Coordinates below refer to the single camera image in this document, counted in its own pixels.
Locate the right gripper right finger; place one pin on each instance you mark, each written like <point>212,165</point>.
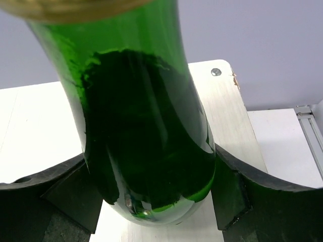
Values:
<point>251,205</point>

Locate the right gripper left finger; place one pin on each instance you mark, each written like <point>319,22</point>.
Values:
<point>60,203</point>

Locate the green glass bottle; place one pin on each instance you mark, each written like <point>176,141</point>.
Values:
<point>143,130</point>

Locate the aluminium frame rail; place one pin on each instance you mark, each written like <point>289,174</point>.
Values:
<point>310,119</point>

